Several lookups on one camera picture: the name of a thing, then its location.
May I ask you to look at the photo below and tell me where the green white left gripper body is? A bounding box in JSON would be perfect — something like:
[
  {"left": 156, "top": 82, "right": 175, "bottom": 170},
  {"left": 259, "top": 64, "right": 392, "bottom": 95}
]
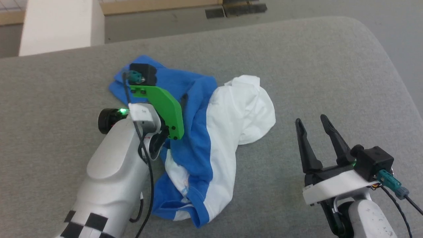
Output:
[{"left": 128, "top": 85, "right": 185, "bottom": 155}]

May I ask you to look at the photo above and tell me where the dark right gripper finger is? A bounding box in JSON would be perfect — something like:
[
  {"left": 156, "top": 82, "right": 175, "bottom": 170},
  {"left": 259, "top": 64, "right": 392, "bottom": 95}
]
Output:
[
  {"left": 295, "top": 118, "right": 324, "bottom": 174},
  {"left": 320, "top": 114, "right": 357, "bottom": 167}
]

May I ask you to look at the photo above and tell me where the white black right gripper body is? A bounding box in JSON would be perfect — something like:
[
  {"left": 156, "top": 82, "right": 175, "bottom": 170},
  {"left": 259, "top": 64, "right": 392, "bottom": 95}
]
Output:
[{"left": 302, "top": 162, "right": 381, "bottom": 206}]

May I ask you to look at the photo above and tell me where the blue and white garment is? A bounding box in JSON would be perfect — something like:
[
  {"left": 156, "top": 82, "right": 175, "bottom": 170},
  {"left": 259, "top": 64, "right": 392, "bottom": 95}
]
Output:
[{"left": 108, "top": 55, "right": 277, "bottom": 228}]

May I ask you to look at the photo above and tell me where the grey fabric sofa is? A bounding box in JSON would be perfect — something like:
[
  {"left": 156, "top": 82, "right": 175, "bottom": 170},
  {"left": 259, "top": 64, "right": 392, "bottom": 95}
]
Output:
[{"left": 0, "top": 16, "right": 423, "bottom": 238}]

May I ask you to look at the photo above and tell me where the long wooden baseboard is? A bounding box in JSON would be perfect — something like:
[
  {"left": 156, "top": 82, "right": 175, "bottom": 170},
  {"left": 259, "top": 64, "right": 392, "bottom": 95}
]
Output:
[{"left": 99, "top": 0, "right": 224, "bottom": 16}]

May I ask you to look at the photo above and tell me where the white square pillar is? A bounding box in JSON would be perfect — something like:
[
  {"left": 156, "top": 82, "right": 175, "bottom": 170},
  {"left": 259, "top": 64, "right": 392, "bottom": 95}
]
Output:
[{"left": 19, "top": 0, "right": 106, "bottom": 57}]

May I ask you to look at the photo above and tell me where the short wooden baseboard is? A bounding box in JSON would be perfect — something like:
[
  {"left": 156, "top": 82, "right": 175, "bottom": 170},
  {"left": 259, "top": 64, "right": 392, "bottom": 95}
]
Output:
[{"left": 0, "top": 10, "right": 26, "bottom": 26}]

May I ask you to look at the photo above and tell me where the teal left camera cable plug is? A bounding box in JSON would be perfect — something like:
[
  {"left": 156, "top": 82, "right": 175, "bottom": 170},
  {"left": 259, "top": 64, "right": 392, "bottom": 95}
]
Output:
[{"left": 128, "top": 70, "right": 146, "bottom": 84}]

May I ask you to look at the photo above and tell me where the teal camera cable plug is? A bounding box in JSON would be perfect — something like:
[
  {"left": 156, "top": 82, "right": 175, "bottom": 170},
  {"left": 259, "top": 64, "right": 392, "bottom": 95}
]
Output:
[
  {"left": 128, "top": 70, "right": 146, "bottom": 84},
  {"left": 376, "top": 169, "right": 410, "bottom": 200}
]

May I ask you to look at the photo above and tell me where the teal right camera cable plug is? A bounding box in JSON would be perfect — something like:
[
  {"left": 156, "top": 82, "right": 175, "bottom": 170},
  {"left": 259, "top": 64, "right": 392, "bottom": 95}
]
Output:
[{"left": 376, "top": 169, "right": 410, "bottom": 200}]

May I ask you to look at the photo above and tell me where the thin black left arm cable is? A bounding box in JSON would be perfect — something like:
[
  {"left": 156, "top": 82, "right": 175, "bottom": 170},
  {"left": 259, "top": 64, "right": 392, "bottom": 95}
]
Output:
[{"left": 122, "top": 71, "right": 155, "bottom": 238}]

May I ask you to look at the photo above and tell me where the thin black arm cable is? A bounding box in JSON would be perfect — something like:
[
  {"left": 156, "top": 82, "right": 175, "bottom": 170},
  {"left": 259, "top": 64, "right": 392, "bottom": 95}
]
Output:
[
  {"left": 122, "top": 71, "right": 155, "bottom": 238},
  {"left": 379, "top": 185, "right": 423, "bottom": 238}
]

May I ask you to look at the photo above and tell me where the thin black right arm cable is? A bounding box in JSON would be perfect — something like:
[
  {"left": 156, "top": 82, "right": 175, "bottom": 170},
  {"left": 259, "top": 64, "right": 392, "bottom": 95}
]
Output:
[{"left": 379, "top": 185, "right": 423, "bottom": 238}]

